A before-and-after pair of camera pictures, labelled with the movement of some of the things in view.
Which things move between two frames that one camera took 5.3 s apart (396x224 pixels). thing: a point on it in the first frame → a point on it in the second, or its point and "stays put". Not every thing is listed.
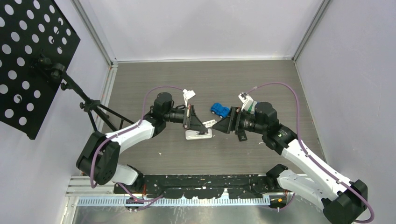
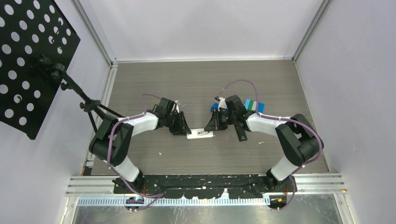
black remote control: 241,134 stays put
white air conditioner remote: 191,134 stays put
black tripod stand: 54,71 stays put
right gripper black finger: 222,125 → 213,124
